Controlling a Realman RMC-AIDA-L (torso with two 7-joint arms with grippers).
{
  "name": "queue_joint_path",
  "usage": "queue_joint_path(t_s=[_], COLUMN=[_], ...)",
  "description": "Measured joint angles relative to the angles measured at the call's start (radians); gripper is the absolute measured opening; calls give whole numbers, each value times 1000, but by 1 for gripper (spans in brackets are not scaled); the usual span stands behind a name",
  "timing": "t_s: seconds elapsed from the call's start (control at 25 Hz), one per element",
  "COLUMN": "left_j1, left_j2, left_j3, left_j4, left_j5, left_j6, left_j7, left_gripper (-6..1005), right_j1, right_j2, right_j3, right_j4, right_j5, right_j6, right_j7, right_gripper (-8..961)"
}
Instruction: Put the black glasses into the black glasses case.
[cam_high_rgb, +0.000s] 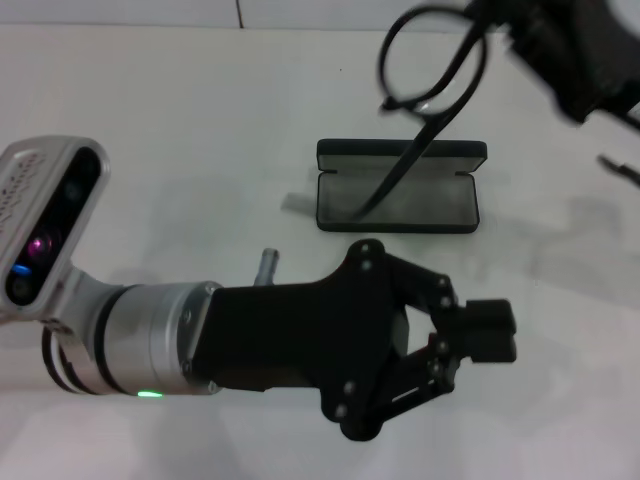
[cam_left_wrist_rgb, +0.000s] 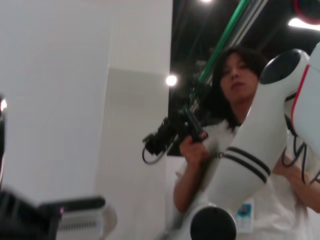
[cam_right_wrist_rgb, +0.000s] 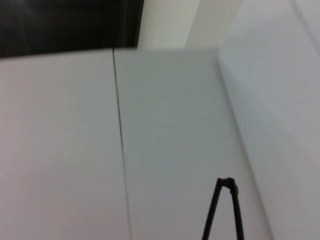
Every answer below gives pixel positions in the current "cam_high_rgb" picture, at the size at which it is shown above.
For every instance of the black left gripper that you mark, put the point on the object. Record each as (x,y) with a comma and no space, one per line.
(300,335)

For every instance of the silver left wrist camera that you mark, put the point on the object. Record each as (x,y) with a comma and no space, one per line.
(30,200)

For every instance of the black glasses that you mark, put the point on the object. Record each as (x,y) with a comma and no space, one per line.
(395,170)

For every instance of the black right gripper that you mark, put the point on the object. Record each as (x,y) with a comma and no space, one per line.
(575,55)

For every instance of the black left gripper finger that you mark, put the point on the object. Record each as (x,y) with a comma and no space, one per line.
(495,350)
(490,315)

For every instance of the black glasses case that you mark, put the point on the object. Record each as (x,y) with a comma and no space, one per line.
(440,200)

